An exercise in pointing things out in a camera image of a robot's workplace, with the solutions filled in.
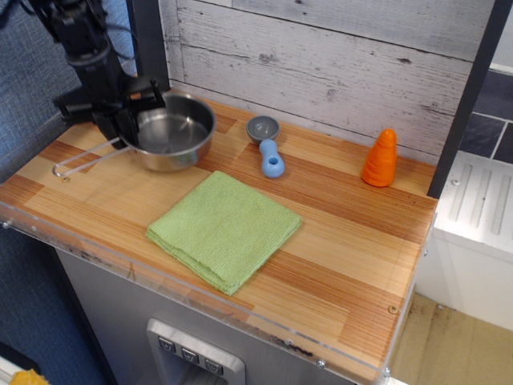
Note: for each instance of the orange toy carrot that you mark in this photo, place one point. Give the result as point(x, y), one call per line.
point(380, 166)

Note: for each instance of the stainless steel pot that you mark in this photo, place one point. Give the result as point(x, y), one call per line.
point(170, 138)

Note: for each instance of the clear acrylic edge guard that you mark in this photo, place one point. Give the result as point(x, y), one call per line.
point(297, 320)

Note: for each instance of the silver control panel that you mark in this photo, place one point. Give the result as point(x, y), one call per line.
point(181, 358)

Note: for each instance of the dark grey left post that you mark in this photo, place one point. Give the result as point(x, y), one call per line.
point(145, 23)

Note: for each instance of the white ribbed appliance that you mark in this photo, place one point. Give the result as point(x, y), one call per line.
point(467, 264)

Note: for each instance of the dark grey post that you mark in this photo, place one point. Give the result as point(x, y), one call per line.
point(491, 36)
point(145, 23)

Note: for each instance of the yellow object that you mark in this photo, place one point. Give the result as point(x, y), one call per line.
point(28, 378)

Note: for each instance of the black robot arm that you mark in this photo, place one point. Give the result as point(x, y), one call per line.
point(81, 29)

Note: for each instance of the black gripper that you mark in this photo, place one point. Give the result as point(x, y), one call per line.
point(109, 97)

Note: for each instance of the blue and grey spoon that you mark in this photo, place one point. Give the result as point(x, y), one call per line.
point(263, 130)

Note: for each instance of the dark grey right post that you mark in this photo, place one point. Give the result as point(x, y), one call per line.
point(491, 36)

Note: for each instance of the green folded cloth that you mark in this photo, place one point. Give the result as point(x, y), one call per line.
point(224, 231)

